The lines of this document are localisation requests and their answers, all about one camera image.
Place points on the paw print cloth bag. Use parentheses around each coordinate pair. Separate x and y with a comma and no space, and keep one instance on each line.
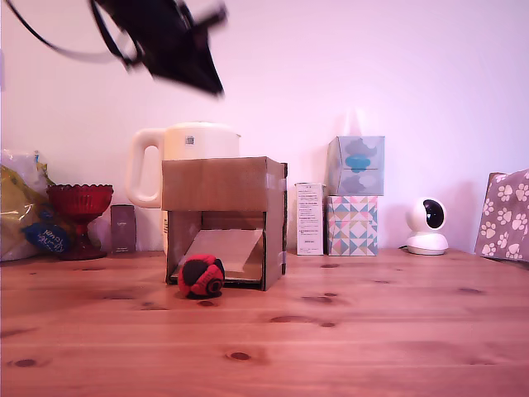
(507,215)

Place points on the white tissue sheet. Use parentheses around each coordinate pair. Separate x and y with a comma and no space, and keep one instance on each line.
(354,124)

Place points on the cream electric kettle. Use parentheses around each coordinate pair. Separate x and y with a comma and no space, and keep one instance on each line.
(202,140)

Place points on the small dark purple box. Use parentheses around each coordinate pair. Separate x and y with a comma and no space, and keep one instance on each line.
(123,229)

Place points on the cardboard dice tower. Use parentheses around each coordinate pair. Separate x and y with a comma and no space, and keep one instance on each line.
(215,182)

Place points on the red and black footbag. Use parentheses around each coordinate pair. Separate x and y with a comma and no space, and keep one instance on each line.
(201,277)

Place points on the small white round camera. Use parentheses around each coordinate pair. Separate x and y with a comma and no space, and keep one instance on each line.
(426,215)

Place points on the red glass footed bowl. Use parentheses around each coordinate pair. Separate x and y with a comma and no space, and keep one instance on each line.
(80,202)

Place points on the yellow and white plastic bag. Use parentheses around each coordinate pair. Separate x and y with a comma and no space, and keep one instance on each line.
(18,194)

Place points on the grey blue tissue box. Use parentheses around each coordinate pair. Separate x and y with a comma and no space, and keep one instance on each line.
(357,165)

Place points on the white box with printed text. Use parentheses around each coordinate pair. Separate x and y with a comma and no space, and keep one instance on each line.
(310,219)

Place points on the geometric pattern tissue box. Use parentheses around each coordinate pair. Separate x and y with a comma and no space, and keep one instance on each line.
(352,225)

